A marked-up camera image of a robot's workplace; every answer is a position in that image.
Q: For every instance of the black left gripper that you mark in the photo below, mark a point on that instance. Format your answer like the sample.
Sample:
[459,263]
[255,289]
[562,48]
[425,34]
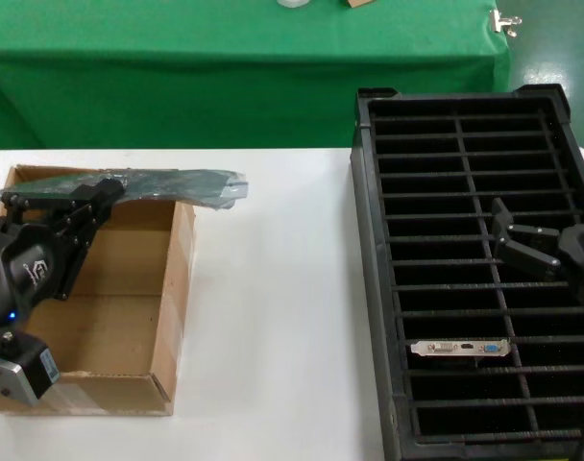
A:
[28,269]

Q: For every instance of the brown open cardboard box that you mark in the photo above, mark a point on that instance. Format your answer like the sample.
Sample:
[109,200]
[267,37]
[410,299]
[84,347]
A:
[104,317]

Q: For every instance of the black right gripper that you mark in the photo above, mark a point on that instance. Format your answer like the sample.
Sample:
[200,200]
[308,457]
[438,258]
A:
[582,259]

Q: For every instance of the translucent grey antistatic bag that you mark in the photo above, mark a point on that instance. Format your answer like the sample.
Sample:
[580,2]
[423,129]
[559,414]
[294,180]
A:
[186,185]

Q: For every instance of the white tape roll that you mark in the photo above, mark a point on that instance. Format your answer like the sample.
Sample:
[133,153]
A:
[292,3]

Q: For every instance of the green cloth covered table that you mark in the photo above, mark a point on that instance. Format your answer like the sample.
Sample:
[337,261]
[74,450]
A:
[225,72]

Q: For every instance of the graphics card with silver bracket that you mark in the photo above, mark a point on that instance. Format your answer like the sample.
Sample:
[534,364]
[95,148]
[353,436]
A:
[460,347]

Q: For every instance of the silver binder clip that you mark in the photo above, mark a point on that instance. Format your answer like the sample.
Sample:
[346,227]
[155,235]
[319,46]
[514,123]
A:
[501,21]

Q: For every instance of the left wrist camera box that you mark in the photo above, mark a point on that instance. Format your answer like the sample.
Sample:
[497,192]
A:
[28,365]

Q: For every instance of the black slotted plastic container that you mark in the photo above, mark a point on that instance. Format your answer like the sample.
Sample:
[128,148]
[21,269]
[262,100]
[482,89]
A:
[369,240]

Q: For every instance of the flat open cardboard carton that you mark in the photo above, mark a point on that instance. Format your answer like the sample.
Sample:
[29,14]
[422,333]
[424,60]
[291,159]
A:
[359,3]

